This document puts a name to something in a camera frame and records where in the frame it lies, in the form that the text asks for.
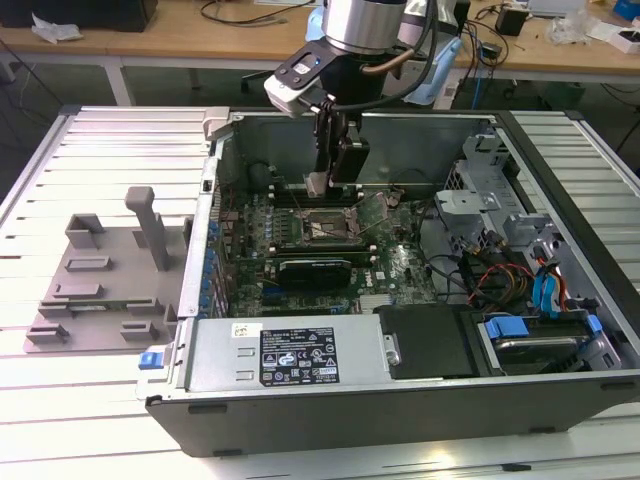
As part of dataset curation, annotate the CPU socket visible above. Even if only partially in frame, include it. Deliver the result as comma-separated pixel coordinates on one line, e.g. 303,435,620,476
297,207,361,244

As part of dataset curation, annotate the coloured power wire harness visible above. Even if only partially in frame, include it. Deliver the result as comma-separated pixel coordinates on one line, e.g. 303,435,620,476
467,259,535,307

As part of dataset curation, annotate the tall black box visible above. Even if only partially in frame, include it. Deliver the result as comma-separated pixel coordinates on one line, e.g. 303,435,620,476
449,0,472,58

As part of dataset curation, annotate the green motherboard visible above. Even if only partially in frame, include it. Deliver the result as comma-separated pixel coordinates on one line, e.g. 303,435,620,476
217,187,441,319

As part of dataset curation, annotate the silver CPU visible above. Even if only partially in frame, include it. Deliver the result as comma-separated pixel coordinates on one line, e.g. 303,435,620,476
303,171,335,200

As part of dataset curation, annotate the black plastic shroud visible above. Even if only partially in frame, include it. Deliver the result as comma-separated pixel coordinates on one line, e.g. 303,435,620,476
374,304,484,381

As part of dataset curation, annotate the silver metal drive cage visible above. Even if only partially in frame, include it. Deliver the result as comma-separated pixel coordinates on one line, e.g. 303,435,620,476
433,130,521,236

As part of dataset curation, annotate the green RAM stick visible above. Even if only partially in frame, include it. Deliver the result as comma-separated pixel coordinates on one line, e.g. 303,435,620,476
67,298,154,314

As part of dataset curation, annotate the black equipment case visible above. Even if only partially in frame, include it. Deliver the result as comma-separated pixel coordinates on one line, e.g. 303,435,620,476
0,0,159,30

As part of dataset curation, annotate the wooden desk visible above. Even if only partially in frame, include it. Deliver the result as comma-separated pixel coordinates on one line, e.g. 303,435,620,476
0,0,640,84

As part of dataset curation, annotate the silver finned chipset heatsink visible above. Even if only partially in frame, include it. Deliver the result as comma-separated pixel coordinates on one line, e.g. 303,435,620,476
359,294,396,314

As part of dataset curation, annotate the small black box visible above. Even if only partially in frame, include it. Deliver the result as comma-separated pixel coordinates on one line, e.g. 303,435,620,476
494,7,530,37

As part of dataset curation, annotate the blue flat data cable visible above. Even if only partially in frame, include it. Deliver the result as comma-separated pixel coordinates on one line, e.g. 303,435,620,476
543,269,566,321
531,272,550,315

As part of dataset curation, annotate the grey power supply unit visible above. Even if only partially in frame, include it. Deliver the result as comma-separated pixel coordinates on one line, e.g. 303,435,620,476
184,315,396,394

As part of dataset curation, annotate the crumpled white wrapping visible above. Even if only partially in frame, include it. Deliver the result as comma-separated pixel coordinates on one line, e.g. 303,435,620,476
31,12,84,44

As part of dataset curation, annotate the flat grey device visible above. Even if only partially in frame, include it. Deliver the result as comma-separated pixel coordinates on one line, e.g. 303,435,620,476
527,0,589,16

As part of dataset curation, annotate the silver hard disk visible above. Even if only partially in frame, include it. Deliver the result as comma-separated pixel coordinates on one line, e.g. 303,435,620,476
497,337,589,375

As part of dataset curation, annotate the grey parts rack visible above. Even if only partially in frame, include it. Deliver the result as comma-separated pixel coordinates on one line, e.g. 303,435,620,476
24,186,194,354

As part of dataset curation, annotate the black and silver PC case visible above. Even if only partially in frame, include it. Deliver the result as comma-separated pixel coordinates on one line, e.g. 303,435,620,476
134,107,640,459

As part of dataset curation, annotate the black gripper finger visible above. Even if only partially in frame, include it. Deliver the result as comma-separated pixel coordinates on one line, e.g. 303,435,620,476
331,106,372,185
313,101,336,176

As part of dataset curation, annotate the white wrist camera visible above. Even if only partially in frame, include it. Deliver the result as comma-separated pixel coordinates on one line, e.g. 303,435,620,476
263,42,335,120

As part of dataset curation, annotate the blue disk carrier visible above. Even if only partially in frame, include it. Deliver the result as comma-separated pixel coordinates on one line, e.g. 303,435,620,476
482,313,601,376

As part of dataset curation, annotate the black graphics card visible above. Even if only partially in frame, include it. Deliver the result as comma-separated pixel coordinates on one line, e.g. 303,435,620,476
276,256,353,291

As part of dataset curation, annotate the white cardboard box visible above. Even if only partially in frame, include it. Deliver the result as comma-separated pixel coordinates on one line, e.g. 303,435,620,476
592,19,640,55

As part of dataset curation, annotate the clear plastic bag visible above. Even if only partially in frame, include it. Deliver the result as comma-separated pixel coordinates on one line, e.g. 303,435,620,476
544,8,599,45

